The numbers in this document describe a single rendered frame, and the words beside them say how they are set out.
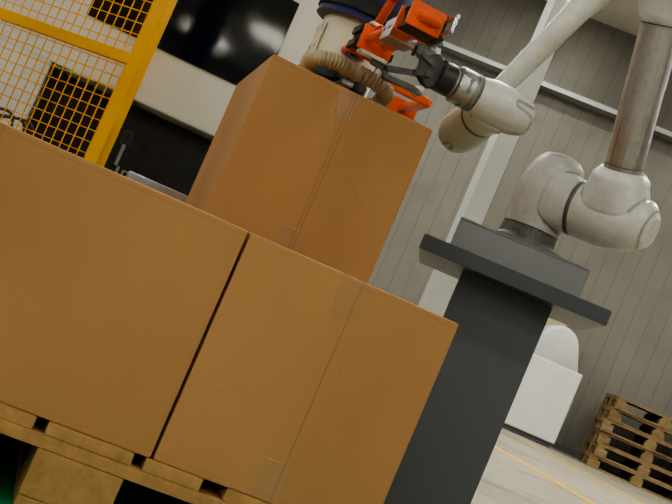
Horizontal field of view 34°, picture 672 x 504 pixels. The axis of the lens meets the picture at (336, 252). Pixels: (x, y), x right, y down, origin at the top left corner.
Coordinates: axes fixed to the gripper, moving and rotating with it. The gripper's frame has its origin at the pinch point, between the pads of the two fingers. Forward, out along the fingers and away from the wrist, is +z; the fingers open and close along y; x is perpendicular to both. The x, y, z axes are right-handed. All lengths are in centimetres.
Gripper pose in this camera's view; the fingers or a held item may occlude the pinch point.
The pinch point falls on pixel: (376, 42)
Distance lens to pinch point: 255.4
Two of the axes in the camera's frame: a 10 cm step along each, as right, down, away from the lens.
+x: -2.5, -0.5, 9.7
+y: -4.1, 9.1, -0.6
